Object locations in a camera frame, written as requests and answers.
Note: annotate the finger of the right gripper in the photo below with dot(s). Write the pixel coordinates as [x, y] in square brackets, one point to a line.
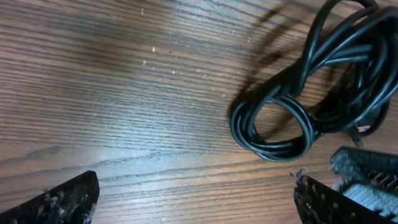
[368, 178]

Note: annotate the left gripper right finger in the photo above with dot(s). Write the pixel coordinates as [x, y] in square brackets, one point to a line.
[318, 203]

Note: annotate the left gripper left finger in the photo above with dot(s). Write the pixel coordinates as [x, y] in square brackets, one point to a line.
[72, 202]

